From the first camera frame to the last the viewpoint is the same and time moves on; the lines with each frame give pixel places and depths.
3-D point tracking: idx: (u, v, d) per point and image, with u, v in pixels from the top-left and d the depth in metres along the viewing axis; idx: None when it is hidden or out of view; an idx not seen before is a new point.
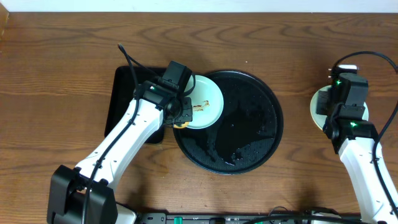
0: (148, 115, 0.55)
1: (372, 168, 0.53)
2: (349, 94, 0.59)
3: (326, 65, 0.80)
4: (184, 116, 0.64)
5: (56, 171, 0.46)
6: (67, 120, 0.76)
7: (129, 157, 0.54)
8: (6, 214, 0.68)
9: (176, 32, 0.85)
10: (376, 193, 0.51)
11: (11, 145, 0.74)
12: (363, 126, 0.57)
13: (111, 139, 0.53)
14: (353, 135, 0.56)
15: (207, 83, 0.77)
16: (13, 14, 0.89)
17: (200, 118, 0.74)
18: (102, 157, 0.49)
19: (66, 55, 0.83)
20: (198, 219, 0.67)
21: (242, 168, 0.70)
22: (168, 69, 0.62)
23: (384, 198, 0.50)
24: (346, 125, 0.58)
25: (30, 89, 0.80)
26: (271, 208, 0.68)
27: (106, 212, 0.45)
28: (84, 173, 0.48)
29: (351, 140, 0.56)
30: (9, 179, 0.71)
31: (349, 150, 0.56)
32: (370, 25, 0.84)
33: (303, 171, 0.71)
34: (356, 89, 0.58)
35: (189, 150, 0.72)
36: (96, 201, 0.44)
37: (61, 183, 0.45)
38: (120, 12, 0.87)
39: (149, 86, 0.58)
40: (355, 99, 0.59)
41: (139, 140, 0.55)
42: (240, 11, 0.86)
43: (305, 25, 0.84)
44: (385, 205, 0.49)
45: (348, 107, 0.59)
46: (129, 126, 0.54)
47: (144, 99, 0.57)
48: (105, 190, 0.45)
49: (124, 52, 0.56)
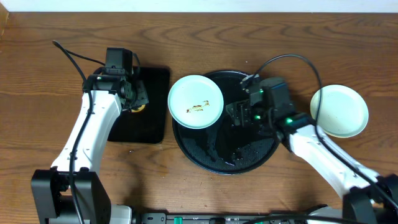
0: (105, 101, 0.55)
1: (322, 149, 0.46)
2: (273, 97, 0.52)
3: (326, 64, 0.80)
4: (140, 100, 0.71)
5: (33, 177, 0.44)
6: (67, 120, 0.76)
7: (99, 145, 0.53)
8: (6, 214, 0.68)
9: (176, 32, 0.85)
10: (335, 167, 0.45)
11: (11, 145, 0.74)
12: (299, 119, 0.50)
13: (76, 132, 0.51)
14: (295, 129, 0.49)
15: (206, 82, 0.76)
16: (13, 14, 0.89)
17: (199, 118, 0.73)
18: (74, 149, 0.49)
19: (66, 55, 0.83)
20: (198, 219, 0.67)
21: (242, 168, 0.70)
22: (106, 58, 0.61)
23: (344, 167, 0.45)
24: (283, 124, 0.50)
25: (30, 89, 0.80)
26: (272, 208, 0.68)
27: (96, 193, 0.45)
28: (63, 170, 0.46)
29: (295, 135, 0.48)
30: (9, 179, 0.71)
31: (297, 144, 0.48)
32: (370, 25, 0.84)
33: (303, 171, 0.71)
34: (277, 91, 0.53)
35: (189, 150, 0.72)
36: (83, 188, 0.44)
37: (44, 185, 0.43)
38: (120, 12, 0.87)
39: (93, 78, 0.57)
40: (282, 98, 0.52)
41: (104, 128, 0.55)
42: (240, 11, 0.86)
43: (305, 25, 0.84)
44: (348, 173, 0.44)
45: (280, 107, 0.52)
46: (90, 117, 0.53)
47: (96, 91, 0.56)
48: (87, 175, 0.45)
49: (60, 47, 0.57)
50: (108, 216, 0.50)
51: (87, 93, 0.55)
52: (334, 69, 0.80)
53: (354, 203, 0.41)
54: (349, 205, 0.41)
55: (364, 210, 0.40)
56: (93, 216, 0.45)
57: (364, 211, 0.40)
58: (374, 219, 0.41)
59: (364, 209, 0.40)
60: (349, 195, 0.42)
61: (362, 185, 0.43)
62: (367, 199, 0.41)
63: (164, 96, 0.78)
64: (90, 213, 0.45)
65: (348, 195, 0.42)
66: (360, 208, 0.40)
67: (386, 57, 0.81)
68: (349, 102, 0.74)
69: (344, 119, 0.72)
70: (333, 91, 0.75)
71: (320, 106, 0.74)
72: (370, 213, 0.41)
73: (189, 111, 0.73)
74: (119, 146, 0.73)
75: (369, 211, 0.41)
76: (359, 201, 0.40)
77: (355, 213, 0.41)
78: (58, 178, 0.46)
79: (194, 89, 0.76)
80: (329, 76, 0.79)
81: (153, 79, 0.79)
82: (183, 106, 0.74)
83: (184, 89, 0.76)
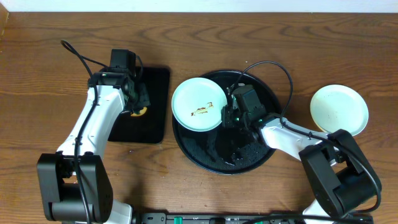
0: (109, 94, 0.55)
1: (284, 129, 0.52)
2: (245, 103, 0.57)
3: (326, 63, 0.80)
4: (142, 102, 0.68)
5: (38, 160, 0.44)
6: (67, 120, 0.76)
7: (104, 134, 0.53)
8: (6, 214, 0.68)
9: (176, 32, 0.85)
10: (293, 137, 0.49)
11: (11, 145, 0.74)
12: (269, 118, 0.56)
13: (81, 121, 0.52)
14: (263, 124, 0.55)
15: (209, 84, 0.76)
16: (13, 14, 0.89)
17: (205, 121, 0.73)
18: (79, 135, 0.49)
19: (66, 56, 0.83)
20: (198, 219, 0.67)
21: (242, 168, 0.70)
22: (113, 56, 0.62)
23: (301, 135, 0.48)
24: (255, 123, 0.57)
25: (30, 89, 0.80)
26: (271, 208, 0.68)
27: (100, 178, 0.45)
28: (68, 155, 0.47)
29: (264, 129, 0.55)
30: (10, 179, 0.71)
31: (267, 135, 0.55)
32: (370, 24, 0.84)
33: (302, 171, 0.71)
34: (247, 96, 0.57)
35: (189, 150, 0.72)
36: (87, 172, 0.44)
37: (49, 167, 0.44)
38: (120, 12, 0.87)
39: (99, 74, 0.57)
40: (253, 102, 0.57)
41: (109, 117, 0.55)
42: (240, 11, 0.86)
43: (305, 25, 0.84)
44: (304, 138, 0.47)
45: (252, 111, 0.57)
46: (95, 107, 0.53)
47: (100, 86, 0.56)
48: (92, 158, 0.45)
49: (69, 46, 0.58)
50: (109, 207, 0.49)
51: (93, 88, 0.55)
52: (334, 69, 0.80)
53: (309, 157, 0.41)
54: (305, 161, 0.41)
55: (319, 163, 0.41)
56: (97, 200, 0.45)
57: (321, 165, 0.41)
58: (331, 169, 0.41)
59: (320, 162, 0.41)
60: (303, 152, 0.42)
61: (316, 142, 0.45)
62: (321, 152, 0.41)
63: (164, 96, 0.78)
64: (93, 198, 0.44)
65: (303, 152, 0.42)
66: (316, 161, 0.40)
67: (387, 57, 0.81)
68: (349, 102, 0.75)
69: (344, 119, 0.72)
70: (333, 91, 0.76)
71: (319, 106, 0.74)
72: (328, 164, 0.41)
73: (193, 114, 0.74)
74: (119, 146, 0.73)
75: (325, 162, 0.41)
76: (313, 155, 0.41)
77: (313, 167, 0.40)
78: (63, 163, 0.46)
79: (196, 91, 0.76)
80: (329, 76, 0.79)
81: (153, 79, 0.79)
82: (187, 109, 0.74)
83: (186, 93, 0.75)
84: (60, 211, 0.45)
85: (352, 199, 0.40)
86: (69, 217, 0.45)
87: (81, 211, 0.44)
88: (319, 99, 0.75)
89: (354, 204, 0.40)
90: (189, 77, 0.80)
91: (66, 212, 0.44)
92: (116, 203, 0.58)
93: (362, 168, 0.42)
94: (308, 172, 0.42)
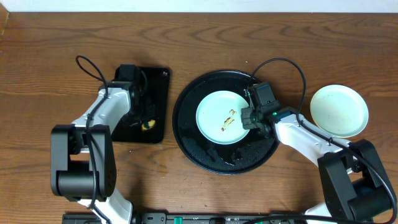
0: (120, 93, 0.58)
1: (302, 129, 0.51)
2: (258, 96, 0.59)
3: (326, 63, 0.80)
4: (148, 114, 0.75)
5: (52, 130, 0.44)
6: (67, 120, 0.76)
7: (111, 124, 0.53)
8: (6, 214, 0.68)
9: (176, 32, 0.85)
10: (313, 139, 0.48)
11: (11, 145, 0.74)
12: (283, 112, 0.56)
13: (91, 107, 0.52)
14: (278, 119, 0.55)
15: (228, 94, 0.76)
16: (13, 14, 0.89)
17: (231, 130, 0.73)
18: (91, 114, 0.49)
19: (66, 55, 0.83)
20: (198, 219, 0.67)
21: (242, 168, 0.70)
22: (120, 70, 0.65)
23: (319, 139, 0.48)
24: (269, 116, 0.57)
25: (30, 89, 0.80)
26: (271, 208, 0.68)
27: (108, 149, 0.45)
28: (80, 127, 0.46)
29: (278, 124, 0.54)
30: (10, 179, 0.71)
31: (282, 132, 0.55)
32: (370, 25, 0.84)
33: (302, 171, 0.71)
34: (262, 90, 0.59)
35: (189, 150, 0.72)
36: (97, 139, 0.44)
37: (63, 135, 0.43)
38: (120, 12, 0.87)
39: (110, 83, 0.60)
40: (267, 96, 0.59)
41: (115, 112, 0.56)
42: (240, 11, 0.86)
43: (305, 25, 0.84)
44: (323, 143, 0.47)
45: (265, 105, 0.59)
46: (105, 99, 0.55)
47: (111, 88, 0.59)
48: (102, 128, 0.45)
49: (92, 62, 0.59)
50: (112, 186, 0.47)
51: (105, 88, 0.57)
52: (333, 69, 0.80)
53: (327, 165, 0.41)
54: (323, 169, 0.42)
55: (337, 170, 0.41)
56: (102, 170, 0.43)
57: (339, 173, 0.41)
58: (348, 180, 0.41)
59: (337, 170, 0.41)
60: (322, 158, 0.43)
61: (337, 150, 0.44)
62: (340, 162, 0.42)
63: (164, 96, 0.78)
64: (101, 168, 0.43)
65: (321, 159, 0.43)
66: (334, 168, 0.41)
67: (387, 57, 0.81)
68: (348, 101, 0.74)
69: (344, 119, 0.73)
70: (333, 91, 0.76)
71: (320, 106, 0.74)
72: (344, 174, 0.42)
73: (224, 128, 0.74)
74: (119, 146, 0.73)
75: (342, 171, 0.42)
76: (331, 163, 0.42)
77: (330, 175, 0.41)
78: (74, 137, 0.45)
79: (216, 105, 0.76)
80: (329, 76, 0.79)
81: (153, 79, 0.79)
82: (215, 125, 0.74)
83: (206, 110, 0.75)
84: (66, 185, 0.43)
85: (365, 213, 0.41)
86: (75, 191, 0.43)
87: (87, 182, 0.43)
88: (319, 99, 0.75)
89: (366, 216, 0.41)
90: (189, 77, 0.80)
91: (73, 186, 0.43)
92: (118, 195, 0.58)
93: (380, 182, 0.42)
94: (324, 179, 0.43)
